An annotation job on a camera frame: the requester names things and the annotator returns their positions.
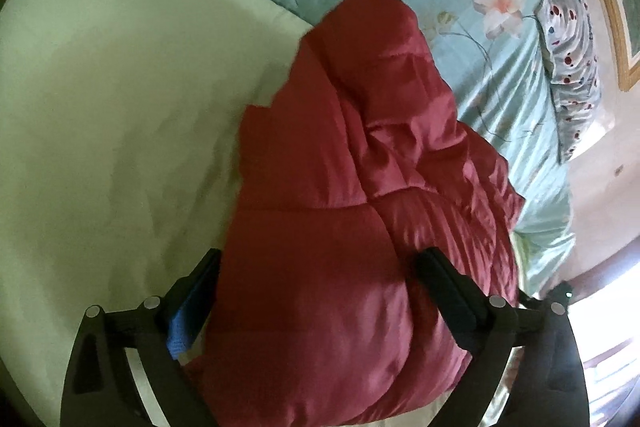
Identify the light green bed sheet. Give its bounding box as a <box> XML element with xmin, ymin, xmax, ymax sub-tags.
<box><xmin>0</xmin><ymin>0</ymin><xmax>321</xmax><ymax>427</ymax></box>

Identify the spotted grey pillow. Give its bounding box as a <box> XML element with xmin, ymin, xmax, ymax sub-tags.
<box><xmin>532</xmin><ymin>0</ymin><xmax>604</xmax><ymax>165</ymax></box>

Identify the red quilted jacket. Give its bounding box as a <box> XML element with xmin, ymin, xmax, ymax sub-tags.
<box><xmin>186</xmin><ymin>0</ymin><xmax>526</xmax><ymax>427</ymax></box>

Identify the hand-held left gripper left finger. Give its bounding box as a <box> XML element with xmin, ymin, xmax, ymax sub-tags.
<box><xmin>60</xmin><ymin>248</ymin><xmax>222</xmax><ymax>427</ymax></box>

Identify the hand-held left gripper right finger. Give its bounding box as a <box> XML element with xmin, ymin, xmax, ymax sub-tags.
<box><xmin>416</xmin><ymin>247</ymin><xmax>592</xmax><ymax>427</ymax></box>

